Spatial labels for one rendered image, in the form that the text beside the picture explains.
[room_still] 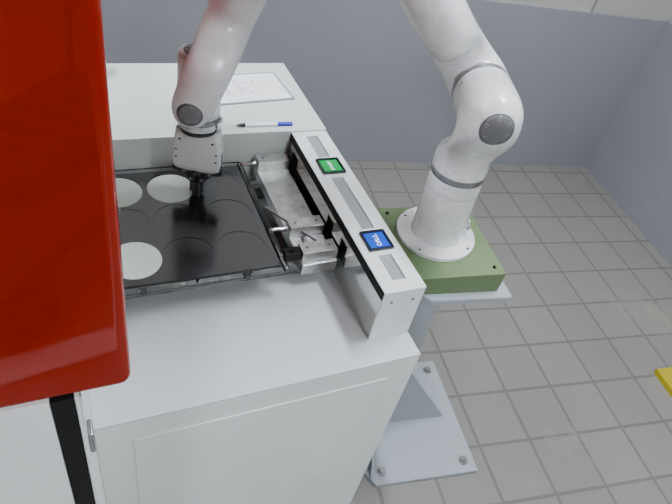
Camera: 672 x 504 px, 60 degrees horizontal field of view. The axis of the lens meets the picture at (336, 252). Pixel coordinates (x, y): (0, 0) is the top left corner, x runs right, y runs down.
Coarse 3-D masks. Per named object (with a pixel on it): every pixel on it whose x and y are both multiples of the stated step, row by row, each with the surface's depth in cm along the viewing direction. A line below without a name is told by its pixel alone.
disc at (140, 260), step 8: (128, 248) 115; (136, 248) 115; (144, 248) 116; (152, 248) 116; (128, 256) 113; (136, 256) 114; (144, 256) 114; (152, 256) 115; (160, 256) 115; (128, 264) 112; (136, 264) 112; (144, 264) 113; (152, 264) 113; (160, 264) 113; (128, 272) 111; (136, 272) 111; (144, 272) 111; (152, 272) 112
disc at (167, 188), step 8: (160, 176) 133; (168, 176) 133; (176, 176) 134; (152, 184) 130; (160, 184) 131; (168, 184) 131; (176, 184) 132; (184, 184) 132; (152, 192) 128; (160, 192) 129; (168, 192) 129; (176, 192) 130; (184, 192) 130; (160, 200) 127; (168, 200) 127; (176, 200) 128
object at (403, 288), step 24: (312, 144) 144; (312, 168) 136; (336, 192) 131; (360, 192) 133; (360, 216) 127; (360, 240) 121; (384, 264) 117; (408, 264) 118; (384, 288) 112; (408, 288) 113; (384, 312) 115; (408, 312) 119
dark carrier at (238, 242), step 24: (144, 192) 128; (216, 192) 133; (240, 192) 134; (120, 216) 121; (144, 216) 123; (168, 216) 124; (192, 216) 125; (216, 216) 127; (240, 216) 128; (144, 240) 117; (168, 240) 119; (192, 240) 120; (216, 240) 121; (240, 240) 123; (264, 240) 124; (168, 264) 114; (192, 264) 115; (216, 264) 116; (240, 264) 118; (264, 264) 119
